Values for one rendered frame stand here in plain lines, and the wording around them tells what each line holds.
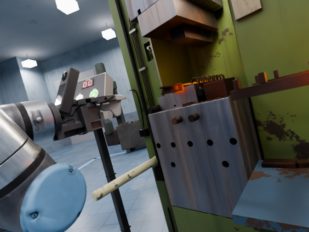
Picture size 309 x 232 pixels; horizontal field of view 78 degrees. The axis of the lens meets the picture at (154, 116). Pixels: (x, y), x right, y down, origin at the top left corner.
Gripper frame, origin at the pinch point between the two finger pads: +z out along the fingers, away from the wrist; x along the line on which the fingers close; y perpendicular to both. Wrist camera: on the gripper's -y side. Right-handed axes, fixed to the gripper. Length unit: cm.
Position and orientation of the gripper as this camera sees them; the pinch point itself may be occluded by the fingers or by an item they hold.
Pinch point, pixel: (117, 97)
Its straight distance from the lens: 58.1
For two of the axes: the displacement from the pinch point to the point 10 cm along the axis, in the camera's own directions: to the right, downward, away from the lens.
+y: 2.5, 9.7, 0.5
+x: 7.2, -1.5, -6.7
